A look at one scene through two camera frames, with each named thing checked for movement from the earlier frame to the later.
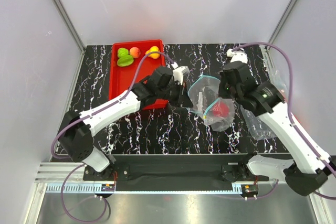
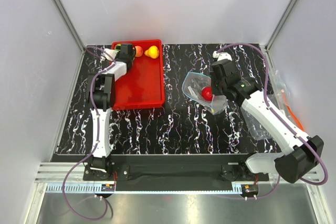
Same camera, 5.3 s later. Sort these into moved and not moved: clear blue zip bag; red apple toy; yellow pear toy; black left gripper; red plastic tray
Moved: red apple toy; black left gripper; clear blue zip bag
Not moved: yellow pear toy; red plastic tray
